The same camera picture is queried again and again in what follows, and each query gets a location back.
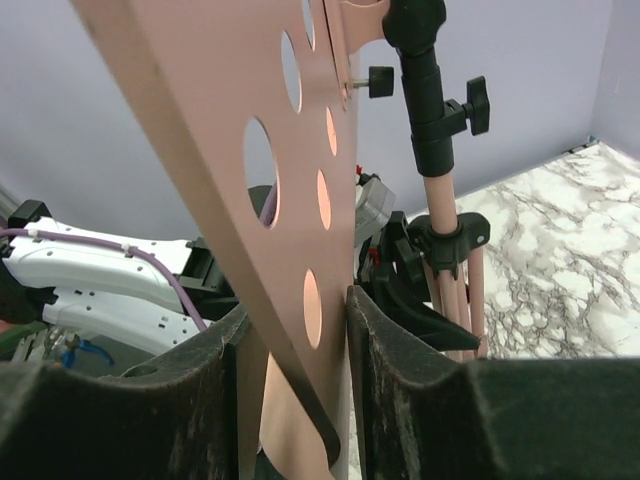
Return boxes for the blue handled pliers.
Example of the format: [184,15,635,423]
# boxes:
[9,329,116,366]

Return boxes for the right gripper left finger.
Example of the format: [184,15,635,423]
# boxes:
[1,307,260,479]

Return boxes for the pink folding music stand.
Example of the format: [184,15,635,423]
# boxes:
[69,0,491,480]

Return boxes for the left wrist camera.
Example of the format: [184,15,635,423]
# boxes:
[354,166,396,247]

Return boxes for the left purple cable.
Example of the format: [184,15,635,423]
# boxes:
[0,184,279,334]

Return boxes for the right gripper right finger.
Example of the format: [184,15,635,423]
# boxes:
[347,286,639,479]

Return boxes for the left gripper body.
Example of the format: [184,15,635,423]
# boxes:
[355,211,480,350]

